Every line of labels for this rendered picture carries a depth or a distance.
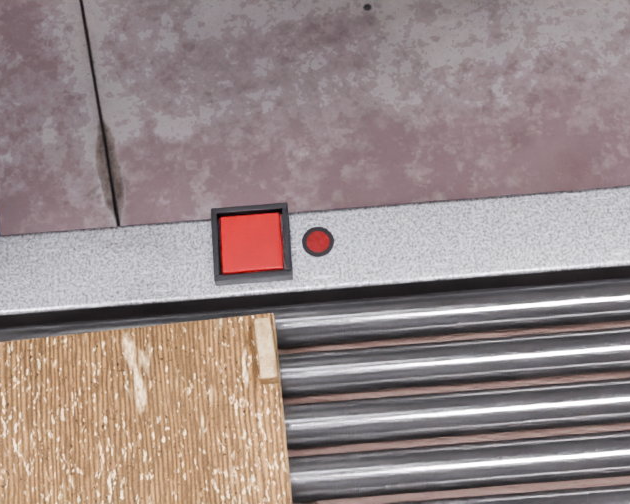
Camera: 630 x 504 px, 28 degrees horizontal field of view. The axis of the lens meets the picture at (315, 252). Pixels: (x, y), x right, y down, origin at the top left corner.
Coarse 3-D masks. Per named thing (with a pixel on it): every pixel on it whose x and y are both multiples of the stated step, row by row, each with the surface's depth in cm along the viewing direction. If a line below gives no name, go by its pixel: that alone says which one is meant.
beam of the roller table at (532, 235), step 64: (576, 192) 125; (0, 256) 124; (64, 256) 124; (128, 256) 124; (192, 256) 124; (384, 256) 123; (448, 256) 123; (512, 256) 123; (576, 256) 122; (0, 320) 124; (64, 320) 125
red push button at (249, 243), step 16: (224, 224) 123; (240, 224) 123; (256, 224) 123; (272, 224) 123; (224, 240) 123; (240, 240) 123; (256, 240) 123; (272, 240) 122; (224, 256) 122; (240, 256) 122; (256, 256) 122; (272, 256) 122; (224, 272) 122; (240, 272) 122
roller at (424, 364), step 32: (320, 352) 120; (352, 352) 120; (384, 352) 119; (416, 352) 119; (448, 352) 119; (480, 352) 119; (512, 352) 119; (544, 352) 119; (576, 352) 119; (608, 352) 119; (288, 384) 119; (320, 384) 119; (352, 384) 119; (384, 384) 119; (416, 384) 120; (448, 384) 120
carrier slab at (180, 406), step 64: (0, 384) 118; (64, 384) 117; (128, 384) 117; (192, 384) 117; (256, 384) 117; (0, 448) 115; (64, 448) 115; (128, 448) 115; (192, 448) 115; (256, 448) 115
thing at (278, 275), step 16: (224, 208) 123; (240, 208) 123; (256, 208) 123; (272, 208) 123; (288, 224) 123; (288, 240) 122; (288, 256) 122; (256, 272) 121; (272, 272) 121; (288, 272) 121
